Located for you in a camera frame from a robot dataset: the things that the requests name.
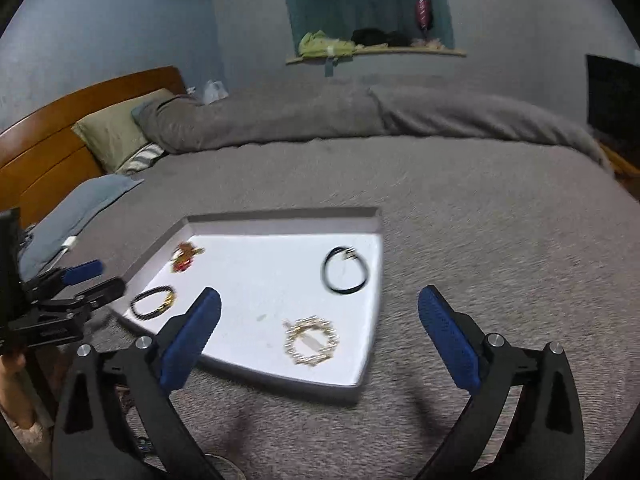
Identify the wooden niche shelf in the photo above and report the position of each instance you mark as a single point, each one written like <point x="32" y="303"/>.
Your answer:
<point x="380" y="53"/>

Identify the black flat screen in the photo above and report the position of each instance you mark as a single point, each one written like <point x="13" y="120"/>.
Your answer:
<point x="612" y="92"/>

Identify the person's left hand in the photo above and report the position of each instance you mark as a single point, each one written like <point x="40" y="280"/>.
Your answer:
<point x="17" y="400"/>

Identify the white plastic bag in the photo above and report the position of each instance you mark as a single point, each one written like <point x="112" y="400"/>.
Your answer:
<point x="214" y="91"/>

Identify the white shallow tray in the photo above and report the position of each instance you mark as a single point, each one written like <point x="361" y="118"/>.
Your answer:
<point x="260" y="300"/>

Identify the round metal item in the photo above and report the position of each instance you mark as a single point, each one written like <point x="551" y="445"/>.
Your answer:
<point x="222" y="466"/>

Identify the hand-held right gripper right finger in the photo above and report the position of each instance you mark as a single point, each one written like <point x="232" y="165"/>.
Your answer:
<point x="447" y="335"/>

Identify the grey bed cover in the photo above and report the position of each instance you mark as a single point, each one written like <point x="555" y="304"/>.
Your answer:
<point x="475" y="240"/>

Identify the white charger plug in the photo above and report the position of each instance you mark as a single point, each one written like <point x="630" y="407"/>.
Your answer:
<point x="70" y="243"/>

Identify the black cloth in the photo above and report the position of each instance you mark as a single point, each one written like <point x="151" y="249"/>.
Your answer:
<point x="377" y="36"/>

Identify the grey rolled duvet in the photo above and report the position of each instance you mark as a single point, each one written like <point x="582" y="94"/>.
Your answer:
<point x="310" y="112"/>

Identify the olive green pillow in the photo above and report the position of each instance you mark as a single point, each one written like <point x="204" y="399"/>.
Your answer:
<point x="112" y="130"/>

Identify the wooden headboard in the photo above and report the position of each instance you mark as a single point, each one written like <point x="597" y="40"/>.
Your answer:
<point x="45" y="125"/>

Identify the blue-grey folded cloth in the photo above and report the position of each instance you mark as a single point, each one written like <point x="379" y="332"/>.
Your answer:
<point x="75" y="207"/>

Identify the yellow-green cloth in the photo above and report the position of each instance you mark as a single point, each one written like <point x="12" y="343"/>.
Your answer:
<point x="325" y="44"/>

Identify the striped pillow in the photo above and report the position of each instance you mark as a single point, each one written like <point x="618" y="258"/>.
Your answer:
<point x="142" y="157"/>

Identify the wooden side furniture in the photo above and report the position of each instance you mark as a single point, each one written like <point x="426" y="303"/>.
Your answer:
<point x="622" y="162"/>

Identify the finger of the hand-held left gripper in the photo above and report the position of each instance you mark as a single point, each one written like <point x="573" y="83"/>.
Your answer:
<point x="82" y="271"/>
<point x="102" y="290"/>

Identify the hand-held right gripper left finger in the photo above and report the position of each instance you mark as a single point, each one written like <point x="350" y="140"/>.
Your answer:
<point x="192" y="335"/>

